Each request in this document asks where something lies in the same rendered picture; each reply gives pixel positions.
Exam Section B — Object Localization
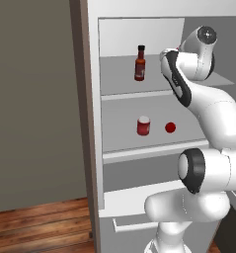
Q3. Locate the red condiment bottle black cap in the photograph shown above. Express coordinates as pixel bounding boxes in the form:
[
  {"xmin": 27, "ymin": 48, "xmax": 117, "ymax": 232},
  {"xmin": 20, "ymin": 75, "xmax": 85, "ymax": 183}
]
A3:
[{"xmin": 133, "ymin": 44, "xmax": 147, "ymax": 82}]

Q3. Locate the white fridge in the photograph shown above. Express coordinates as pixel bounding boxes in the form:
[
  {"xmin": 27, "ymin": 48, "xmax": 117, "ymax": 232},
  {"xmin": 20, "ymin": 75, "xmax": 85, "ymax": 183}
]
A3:
[{"xmin": 86, "ymin": 0, "xmax": 236, "ymax": 253}]

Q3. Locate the red round tomato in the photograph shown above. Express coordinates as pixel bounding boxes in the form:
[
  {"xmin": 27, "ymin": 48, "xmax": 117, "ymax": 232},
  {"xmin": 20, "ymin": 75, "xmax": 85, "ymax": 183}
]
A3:
[{"xmin": 164, "ymin": 122, "xmax": 177, "ymax": 134}]

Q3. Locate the white fridge shelf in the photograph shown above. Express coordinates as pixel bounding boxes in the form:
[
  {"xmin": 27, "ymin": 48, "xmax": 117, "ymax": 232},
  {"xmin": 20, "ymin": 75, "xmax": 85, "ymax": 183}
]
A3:
[
  {"xmin": 101, "ymin": 94, "xmax": 211, "ymax": 165},
  {"xmin": 99, "ymin": 53, "xmax": 236, "ymax": 102}
]

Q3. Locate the red can white lid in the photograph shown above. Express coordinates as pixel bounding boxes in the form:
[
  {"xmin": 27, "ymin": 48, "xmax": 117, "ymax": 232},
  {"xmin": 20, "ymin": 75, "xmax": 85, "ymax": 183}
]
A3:
[{"xmin": 136, "ymin": 115, "xmax": 152, "ymax": 136}]

